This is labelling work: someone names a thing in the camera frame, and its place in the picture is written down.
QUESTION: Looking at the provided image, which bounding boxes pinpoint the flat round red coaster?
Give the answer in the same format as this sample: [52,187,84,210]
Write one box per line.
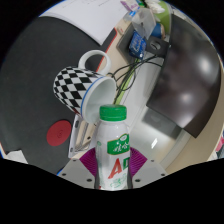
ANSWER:
[46,120,73,147]

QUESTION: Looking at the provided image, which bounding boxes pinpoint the black desk mat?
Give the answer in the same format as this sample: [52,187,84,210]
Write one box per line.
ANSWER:
[0,16,118,174]

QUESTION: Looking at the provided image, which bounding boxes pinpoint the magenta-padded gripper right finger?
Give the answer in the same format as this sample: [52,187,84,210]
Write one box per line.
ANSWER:
[128,147,168,190]

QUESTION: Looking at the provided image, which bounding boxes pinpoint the clear plastic box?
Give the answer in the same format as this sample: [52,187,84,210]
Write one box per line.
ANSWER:
[131,7,157,41]

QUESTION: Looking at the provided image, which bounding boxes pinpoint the small blue device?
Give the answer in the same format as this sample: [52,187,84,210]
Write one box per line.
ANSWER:
[128,30,148,61]

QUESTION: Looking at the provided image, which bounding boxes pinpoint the black white checkered mug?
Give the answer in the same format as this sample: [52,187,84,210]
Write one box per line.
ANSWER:
[53,49,118,124]

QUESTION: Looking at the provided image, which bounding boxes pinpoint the white drink bottle green cap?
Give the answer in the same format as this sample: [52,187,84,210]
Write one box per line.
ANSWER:
[95,104,132,192]

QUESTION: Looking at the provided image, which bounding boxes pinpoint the white paper sheet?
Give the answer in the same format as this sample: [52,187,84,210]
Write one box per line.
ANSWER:
[39,0,129,46]

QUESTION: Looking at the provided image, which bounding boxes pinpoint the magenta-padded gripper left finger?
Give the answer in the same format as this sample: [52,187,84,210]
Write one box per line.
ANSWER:
[57,147,100,190]

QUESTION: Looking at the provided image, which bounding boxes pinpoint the white paper napkin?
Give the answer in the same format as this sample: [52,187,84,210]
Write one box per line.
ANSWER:
[0,148,29,165]

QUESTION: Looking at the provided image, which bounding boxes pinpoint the black monitor cables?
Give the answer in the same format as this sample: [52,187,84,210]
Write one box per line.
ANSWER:
[108,54,168,104]

